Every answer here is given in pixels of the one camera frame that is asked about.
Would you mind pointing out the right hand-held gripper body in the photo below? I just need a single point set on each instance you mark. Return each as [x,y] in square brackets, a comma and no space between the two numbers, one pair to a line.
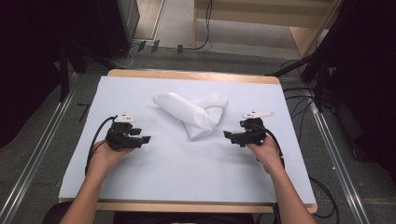
[255,133]

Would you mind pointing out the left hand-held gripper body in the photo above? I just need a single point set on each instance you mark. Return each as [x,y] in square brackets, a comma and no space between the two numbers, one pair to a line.
[120,138]

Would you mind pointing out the white mesh laundry bag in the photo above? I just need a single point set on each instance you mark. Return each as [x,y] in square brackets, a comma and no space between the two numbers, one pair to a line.
[193,115]

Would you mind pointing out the person's left hand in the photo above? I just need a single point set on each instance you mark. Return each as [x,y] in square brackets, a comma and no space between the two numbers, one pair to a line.
[104,157]

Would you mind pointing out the person's right hand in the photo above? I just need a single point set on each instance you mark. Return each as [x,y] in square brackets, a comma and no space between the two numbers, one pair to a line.
[269,155]

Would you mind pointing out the white table mat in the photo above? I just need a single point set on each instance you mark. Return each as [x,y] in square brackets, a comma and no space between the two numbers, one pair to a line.
[174,174]

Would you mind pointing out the wooden table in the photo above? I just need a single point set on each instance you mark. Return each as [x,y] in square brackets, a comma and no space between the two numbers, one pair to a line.
[186,74]

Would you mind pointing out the black tripod stand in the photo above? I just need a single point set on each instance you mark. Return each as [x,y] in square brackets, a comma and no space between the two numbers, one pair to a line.
[295,63]

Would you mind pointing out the black metal stand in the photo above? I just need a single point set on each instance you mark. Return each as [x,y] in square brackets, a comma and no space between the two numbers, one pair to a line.
[64,77]

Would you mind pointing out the dark cabinet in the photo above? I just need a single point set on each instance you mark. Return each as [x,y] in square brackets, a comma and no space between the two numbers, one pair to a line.
[121,25]

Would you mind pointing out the dark curtain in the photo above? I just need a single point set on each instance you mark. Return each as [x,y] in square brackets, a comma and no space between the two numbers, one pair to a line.
[28,62]
[370,77]

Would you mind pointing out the light wooden shelf unit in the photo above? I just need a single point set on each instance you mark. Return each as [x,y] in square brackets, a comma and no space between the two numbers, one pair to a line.
[255,14]

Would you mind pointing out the metal floor rail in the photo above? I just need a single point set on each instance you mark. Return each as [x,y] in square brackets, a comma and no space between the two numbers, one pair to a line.
[34,161]
[337,161]

